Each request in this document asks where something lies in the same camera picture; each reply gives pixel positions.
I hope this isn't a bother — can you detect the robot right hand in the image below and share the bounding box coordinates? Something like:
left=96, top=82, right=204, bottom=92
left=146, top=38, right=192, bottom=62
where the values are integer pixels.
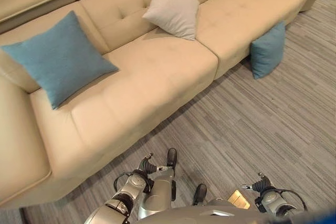
left=241, top=171, right=273, bottom=193

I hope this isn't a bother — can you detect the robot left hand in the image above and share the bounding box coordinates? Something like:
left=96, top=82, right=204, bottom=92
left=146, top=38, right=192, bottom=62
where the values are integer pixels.
left=142, top=152, right=172, bottom=176

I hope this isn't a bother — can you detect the beige leather sectional sofa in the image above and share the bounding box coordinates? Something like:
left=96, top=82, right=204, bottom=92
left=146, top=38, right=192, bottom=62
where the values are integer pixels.
left=0, top=0, right=319, bottom=209

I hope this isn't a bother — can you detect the dark robot left foot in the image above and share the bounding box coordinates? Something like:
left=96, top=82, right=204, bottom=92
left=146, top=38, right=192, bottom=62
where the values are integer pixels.
left=166, top=147, right=178, bottom=169

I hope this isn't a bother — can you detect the dark robot foot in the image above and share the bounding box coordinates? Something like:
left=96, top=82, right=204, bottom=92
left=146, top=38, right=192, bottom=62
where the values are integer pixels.
left=166, top=147, right=178, bottom=169
left=192, top=184, right=208, bottom=206

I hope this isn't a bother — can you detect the light wooden block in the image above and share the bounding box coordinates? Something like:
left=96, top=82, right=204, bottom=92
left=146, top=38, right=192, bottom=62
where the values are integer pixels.
left=227, top=189, right=251, bottom=210

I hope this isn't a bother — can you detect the dark robot right foot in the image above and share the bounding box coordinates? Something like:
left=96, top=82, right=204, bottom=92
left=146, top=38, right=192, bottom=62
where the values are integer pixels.
left=192, top=184, right=208, bottom=206

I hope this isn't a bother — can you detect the grey robot torso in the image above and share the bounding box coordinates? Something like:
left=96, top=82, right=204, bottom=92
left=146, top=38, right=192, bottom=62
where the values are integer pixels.
left=136, top=204, right=266, bottom=224

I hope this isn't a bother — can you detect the small blue square cushion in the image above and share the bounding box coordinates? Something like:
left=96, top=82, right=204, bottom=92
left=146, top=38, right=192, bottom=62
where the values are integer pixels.
left=249, top=20, right=287, bottom=80

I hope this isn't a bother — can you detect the large blue square cushion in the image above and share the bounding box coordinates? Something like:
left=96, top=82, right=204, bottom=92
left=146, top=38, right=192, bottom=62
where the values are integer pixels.
left=1, top=10, right=120, bottom=111

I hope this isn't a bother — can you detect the light grey square cushion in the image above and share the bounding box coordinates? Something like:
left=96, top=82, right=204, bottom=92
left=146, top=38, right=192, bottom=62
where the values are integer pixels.
left=141, top=0, right=200, bottom=41

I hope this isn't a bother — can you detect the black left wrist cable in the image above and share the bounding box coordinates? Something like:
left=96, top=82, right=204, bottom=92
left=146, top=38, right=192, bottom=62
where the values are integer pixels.
left=113, top=172, right=133, bottom=194

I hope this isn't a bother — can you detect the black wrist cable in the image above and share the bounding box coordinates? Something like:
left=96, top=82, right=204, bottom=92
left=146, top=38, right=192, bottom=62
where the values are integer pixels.
left=113, top=172, right=133, bottom=194
left=275, top=188, right=308, bottom=212

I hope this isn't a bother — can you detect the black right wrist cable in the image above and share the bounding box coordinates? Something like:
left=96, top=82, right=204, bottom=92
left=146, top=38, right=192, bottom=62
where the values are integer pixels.
left=275, top=188, right=308, bottom=212

